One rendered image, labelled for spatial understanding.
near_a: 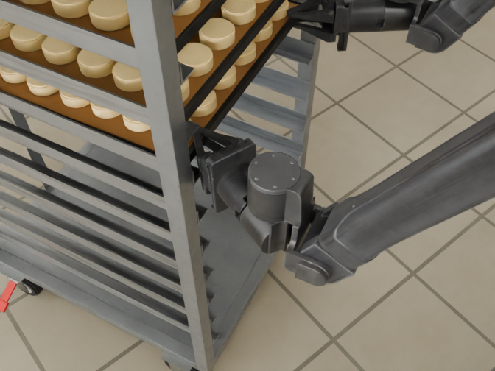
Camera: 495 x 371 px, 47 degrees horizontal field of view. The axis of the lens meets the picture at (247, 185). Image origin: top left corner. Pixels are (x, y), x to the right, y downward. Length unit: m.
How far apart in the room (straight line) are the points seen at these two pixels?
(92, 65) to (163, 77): 0.20
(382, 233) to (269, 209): 0.13
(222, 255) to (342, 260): 0.81
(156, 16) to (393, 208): 0.28
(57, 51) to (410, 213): 0.50
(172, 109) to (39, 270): 0.92
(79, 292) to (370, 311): 0.73
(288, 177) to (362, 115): 1.37
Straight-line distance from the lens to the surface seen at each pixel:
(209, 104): 0.82
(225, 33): 0.81
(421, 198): 0.54
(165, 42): 0.58
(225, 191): 0.71
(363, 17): 0.98
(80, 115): 0.86
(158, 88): 0.61
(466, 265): 1.69
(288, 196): 0.61
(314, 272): 0.65
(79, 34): 0.69
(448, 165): 0.51
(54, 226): 1.20
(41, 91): 0.90
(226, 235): 1.46
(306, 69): 1.12
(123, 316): 1.38
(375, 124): 1.95
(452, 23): 0.96
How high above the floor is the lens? 1.37
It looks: 52 degrees down
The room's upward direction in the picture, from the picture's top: straight up
